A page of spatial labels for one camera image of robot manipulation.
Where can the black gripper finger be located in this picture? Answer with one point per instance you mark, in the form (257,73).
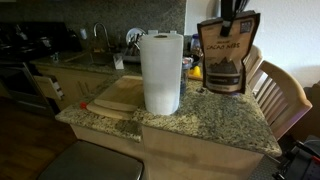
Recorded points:
(227,16)
(241,4)

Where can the brown cacao nibs packet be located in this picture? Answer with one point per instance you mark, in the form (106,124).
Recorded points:
(226,56)

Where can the curved wooden slat chair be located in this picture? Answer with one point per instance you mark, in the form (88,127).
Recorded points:
(254,60)
(286,96)

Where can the black bowl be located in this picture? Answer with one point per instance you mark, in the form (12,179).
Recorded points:
(196,60)

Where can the white paper towel roll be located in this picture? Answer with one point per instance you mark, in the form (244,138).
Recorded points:
(161,73)

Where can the white plate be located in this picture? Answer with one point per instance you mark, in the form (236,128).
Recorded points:
(135,35)

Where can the metal dish rack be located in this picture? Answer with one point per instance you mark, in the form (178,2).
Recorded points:
(130,56)

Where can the chrome kitchen faucet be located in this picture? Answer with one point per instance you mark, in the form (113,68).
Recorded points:
(100,30)

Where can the large wooden cutting board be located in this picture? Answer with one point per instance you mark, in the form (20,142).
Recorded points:
(121,95)

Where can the kitchen sink basin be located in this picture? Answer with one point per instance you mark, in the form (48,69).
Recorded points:
(90,58)

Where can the beige kitchen island cabinet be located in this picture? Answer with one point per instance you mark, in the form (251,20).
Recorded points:
(186,156)

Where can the thin wooden cutting board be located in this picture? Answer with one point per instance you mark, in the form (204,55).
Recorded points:
(106,113)

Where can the black countertop appliance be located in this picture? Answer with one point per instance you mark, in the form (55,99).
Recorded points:
(74,40)

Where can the black equipment with red marks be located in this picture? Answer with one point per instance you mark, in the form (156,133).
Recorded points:
(300,160)

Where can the beige sink counter cabinet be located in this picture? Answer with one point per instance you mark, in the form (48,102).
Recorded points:
(80,83)

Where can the small red object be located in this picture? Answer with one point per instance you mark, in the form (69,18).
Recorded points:
(83,105)

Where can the open beige kitchen drawer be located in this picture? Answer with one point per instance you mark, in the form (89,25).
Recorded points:
(50,86)

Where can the grey trash can lid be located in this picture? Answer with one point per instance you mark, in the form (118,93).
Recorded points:
(93,163)

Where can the black kitchen stove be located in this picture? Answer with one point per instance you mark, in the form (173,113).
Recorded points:
(20,66)

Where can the white wall outlet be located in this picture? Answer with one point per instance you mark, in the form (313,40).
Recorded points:
(172,31)
(153,32)

